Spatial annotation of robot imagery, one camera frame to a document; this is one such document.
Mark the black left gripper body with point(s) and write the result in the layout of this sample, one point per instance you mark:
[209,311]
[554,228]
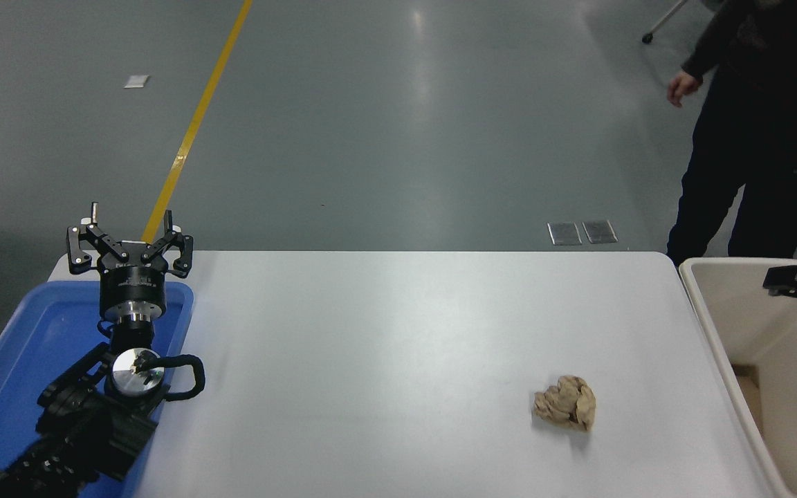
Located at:
[133,283]

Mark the large pale dustbin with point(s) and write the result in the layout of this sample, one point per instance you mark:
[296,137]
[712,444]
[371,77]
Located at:
[737,318]

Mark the silver floor plate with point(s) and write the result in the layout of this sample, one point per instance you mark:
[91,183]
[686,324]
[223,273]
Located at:
[564,234]
[600,232]

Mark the person's right hand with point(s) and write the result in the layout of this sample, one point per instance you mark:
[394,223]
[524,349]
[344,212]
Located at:
[682,86]

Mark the blue plastic tray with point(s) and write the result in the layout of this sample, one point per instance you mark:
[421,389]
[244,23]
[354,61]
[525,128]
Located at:
[32,346]

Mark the yellow floor tape line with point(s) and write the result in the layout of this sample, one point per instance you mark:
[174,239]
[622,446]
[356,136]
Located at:
[194,124]

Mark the small white floor patch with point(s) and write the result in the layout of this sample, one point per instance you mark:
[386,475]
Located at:
[136,81]

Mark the person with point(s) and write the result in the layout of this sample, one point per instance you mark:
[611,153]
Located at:
[772,104]

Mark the crumpled tan paper ball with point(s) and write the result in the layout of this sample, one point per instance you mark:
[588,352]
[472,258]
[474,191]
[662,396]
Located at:
[566,404]

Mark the white wheeled chair base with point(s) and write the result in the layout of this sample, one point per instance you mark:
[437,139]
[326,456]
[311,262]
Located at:
[661,21]

